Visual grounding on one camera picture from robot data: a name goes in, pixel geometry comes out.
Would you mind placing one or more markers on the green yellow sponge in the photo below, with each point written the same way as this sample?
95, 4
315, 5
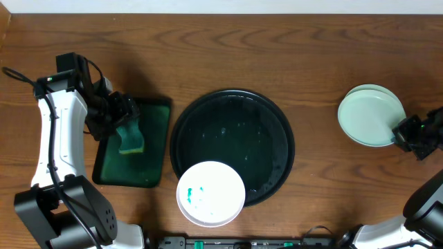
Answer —
132, 140

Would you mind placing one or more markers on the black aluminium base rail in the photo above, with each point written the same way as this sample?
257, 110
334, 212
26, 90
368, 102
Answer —
176, 242

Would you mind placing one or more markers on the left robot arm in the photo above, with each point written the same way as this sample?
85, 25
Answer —
62, 209

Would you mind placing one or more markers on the white plate green stains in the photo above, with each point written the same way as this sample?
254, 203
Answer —
210, 194

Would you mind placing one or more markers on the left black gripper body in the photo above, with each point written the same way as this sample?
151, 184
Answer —
122, 109

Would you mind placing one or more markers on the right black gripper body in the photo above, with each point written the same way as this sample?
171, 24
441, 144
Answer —
423, 139

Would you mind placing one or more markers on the round black tray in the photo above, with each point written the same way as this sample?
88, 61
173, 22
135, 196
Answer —
242, 129

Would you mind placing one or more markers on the rectangular dark green tray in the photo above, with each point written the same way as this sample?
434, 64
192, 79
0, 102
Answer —
139, 169

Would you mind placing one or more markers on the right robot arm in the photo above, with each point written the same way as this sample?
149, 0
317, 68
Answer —
420, 225

